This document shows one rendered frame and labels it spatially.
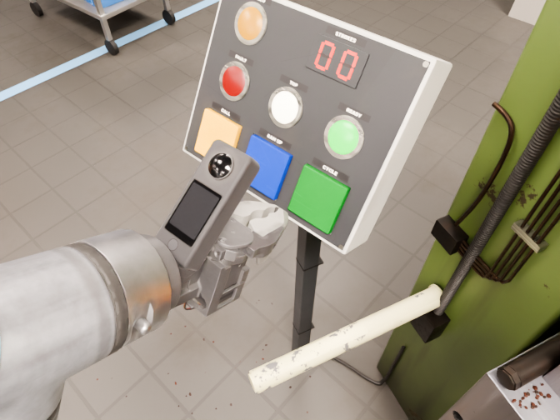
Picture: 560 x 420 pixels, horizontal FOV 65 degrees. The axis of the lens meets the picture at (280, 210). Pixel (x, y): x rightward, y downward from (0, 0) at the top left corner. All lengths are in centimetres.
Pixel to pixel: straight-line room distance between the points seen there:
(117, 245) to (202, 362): 127
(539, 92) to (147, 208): 164
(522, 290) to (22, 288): 73
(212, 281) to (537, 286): 55
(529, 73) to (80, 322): 61
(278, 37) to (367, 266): 127
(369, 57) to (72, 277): 42
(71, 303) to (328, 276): 147
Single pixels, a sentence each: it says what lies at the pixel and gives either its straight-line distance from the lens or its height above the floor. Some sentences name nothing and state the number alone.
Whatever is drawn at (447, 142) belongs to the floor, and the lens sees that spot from 238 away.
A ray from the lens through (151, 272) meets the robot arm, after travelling 35.
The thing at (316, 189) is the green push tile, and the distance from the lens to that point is 62.
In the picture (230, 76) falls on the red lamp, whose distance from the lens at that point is 70.
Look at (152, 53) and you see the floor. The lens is 300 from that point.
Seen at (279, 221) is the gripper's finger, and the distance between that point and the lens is 49.
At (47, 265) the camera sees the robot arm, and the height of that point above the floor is 123.
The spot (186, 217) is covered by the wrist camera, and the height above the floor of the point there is 117.
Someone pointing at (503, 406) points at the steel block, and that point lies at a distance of 66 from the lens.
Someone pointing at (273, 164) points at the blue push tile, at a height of 102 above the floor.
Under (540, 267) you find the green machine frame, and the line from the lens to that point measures 80.
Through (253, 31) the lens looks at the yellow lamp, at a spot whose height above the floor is 116.
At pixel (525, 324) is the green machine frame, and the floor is 77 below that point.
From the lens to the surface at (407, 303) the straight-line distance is 98.
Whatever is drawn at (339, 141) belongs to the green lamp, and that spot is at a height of 109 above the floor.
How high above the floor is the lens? 148
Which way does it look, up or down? 50 degrees down
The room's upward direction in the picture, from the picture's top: straight up
